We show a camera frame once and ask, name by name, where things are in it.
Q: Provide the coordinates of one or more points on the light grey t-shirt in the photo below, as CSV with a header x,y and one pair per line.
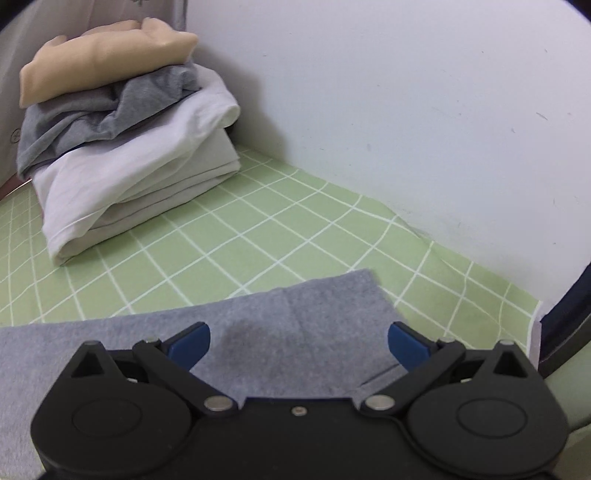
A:
x,y
295,314

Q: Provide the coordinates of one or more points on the grey carrot print sheet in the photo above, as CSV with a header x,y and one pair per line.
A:
x,y
9,69

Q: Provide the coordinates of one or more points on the beige folded garment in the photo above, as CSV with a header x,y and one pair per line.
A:
x,y
101,60

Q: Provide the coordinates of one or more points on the white folded garment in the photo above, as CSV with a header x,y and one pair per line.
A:
x,y
138,180

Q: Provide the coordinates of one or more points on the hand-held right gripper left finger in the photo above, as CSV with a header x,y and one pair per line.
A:
x,y
191,345

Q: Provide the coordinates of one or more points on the pale green cloth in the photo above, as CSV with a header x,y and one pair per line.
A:
x,y
575,397

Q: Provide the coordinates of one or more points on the dark navy cloth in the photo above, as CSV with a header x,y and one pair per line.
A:
x,y
570,323

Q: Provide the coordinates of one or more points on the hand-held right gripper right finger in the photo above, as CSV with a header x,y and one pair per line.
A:
x,y
407,345

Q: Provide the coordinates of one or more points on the dark grey folded garment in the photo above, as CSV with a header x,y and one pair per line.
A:
x,y
78,120

